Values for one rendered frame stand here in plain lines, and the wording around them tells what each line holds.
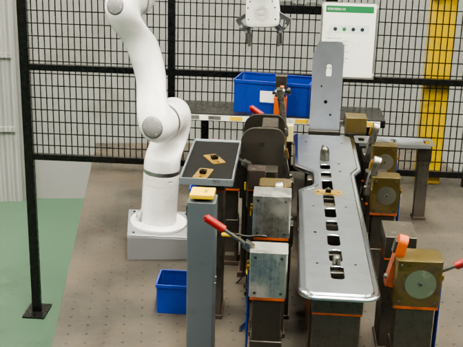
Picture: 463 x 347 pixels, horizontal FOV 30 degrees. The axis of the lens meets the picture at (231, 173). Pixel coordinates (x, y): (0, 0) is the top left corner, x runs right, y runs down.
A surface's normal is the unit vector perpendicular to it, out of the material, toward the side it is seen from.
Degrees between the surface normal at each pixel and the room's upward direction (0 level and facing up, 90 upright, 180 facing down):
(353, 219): 0
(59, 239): 0
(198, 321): 90
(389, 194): 90
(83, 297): 0
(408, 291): 90
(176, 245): 90
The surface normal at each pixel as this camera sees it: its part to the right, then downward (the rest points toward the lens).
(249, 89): -0.23, 0.29
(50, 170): 0.09, 0.31
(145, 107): -0.51, -0.17
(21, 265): 0.03, -0.95
